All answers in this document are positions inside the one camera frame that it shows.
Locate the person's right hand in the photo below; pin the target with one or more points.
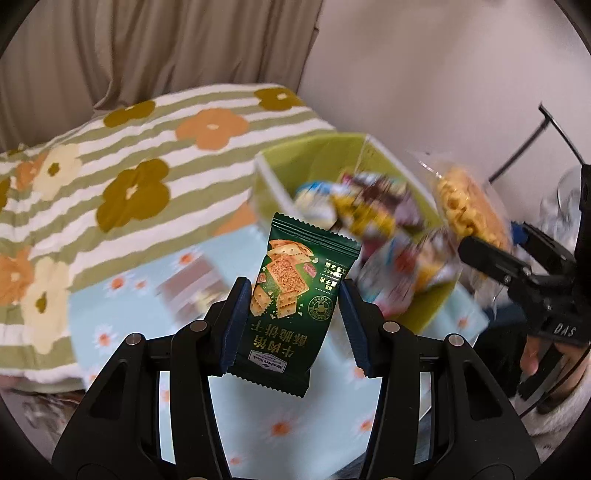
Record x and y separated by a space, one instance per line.
532 356

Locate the yellow-green cardboard box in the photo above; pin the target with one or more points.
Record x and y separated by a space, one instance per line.
318 159

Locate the light blue daisy tablecloth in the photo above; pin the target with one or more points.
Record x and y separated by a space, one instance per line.
277 427

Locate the dark brown snack bag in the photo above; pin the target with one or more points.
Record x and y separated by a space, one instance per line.
376 191

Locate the red and white snack bag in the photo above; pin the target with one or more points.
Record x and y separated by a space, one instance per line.
390 270

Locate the blue and cream snack bag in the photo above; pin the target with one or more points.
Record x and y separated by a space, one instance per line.
315 201

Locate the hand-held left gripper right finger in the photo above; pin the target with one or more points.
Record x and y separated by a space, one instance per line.
355 323

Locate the yellow snack bag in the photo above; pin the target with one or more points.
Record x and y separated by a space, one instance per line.
362 219

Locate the clear packet of yellow crackers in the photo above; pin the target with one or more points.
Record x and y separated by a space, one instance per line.
466 207

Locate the clear glass bottle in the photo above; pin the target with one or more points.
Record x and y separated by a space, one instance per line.
561 207

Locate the black metal stand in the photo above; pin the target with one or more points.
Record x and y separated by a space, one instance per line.
545 134

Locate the beige curtain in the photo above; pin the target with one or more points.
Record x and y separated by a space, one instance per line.
161 46

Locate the striped floral blanket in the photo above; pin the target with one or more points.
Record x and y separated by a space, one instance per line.
138 161

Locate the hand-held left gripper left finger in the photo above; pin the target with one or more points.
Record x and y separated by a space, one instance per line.
238 323

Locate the green cracker packet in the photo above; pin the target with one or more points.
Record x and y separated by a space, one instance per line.
286 286

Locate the person's right forearm fluffy sleeve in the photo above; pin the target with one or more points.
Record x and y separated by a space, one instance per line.
570 406

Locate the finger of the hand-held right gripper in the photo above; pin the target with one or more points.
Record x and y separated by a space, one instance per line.
549 251
494 263

